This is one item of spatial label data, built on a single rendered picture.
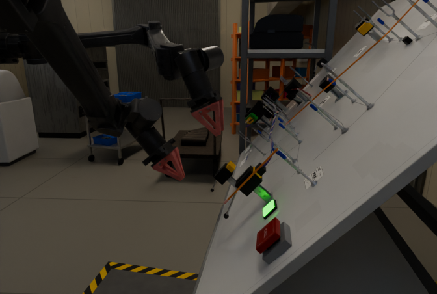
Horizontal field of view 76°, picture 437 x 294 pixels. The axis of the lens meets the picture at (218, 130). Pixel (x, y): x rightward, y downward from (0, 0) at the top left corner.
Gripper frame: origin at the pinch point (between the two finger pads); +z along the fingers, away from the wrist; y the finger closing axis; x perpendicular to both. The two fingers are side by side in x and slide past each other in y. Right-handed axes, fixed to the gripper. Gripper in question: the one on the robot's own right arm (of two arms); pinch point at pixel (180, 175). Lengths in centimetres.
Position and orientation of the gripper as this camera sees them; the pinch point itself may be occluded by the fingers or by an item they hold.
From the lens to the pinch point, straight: 74.1
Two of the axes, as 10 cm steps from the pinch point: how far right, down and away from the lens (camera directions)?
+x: -7.7, 5.9, 2.4
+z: 6.2, 7.8, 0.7
